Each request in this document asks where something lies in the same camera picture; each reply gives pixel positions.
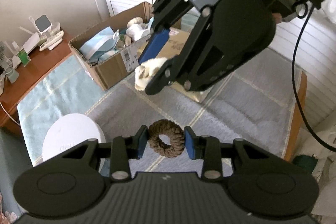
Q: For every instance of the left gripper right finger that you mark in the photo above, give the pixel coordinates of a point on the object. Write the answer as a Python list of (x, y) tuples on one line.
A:
[(208, 149)]

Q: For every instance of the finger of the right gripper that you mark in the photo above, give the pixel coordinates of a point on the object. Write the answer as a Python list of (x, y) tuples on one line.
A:
[(172, 70), (166, 13)]

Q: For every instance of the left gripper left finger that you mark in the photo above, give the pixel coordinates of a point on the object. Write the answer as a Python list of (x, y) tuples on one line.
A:
[(122, 150)]

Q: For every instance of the cream scrunchie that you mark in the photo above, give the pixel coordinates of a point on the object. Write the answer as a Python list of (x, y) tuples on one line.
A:
[(146, 71)]

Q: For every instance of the beige embroidered drawstring pouch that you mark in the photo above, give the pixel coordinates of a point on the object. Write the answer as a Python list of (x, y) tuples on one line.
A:
[(136, 20)]

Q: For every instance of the brown scrunchie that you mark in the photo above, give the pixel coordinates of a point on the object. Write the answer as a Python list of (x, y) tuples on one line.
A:
[(166, 138)]

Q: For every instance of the blue patterned sachet pouch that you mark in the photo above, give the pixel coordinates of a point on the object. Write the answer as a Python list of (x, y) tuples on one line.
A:
[(107, 55)]

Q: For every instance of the gold tissue pack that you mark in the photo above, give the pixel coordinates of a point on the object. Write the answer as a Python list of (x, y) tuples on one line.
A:
[(167, 59)]

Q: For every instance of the white louvered door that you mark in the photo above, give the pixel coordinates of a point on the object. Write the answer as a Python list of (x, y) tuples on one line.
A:
[(236, 3)]

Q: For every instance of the clear jar white lid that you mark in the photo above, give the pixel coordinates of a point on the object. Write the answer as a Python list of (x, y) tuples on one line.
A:
[(69, 131)]

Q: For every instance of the grey blue checked blanket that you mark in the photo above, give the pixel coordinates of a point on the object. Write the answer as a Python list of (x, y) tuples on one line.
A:
[(255, 103)]

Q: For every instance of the wooden nightstand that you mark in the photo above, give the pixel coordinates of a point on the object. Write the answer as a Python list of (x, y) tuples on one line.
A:
[(29, 76)]

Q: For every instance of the white remote control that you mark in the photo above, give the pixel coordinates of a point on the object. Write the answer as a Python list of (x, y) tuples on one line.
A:
[(52, 42)]

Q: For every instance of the green white small bottle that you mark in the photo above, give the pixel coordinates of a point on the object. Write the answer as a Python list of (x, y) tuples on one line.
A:
[(23, 56)]

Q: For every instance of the white phone stand device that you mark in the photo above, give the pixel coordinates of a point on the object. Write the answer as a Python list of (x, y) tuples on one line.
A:
[(43, 24)]

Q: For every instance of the small green desk fan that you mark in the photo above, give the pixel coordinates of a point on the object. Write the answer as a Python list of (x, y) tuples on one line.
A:
[(7, 65)]

